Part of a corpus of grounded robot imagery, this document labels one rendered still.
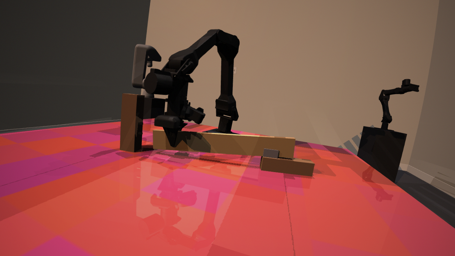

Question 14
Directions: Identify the long brown wooden rail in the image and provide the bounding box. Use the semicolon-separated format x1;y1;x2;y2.
153;129;295;158

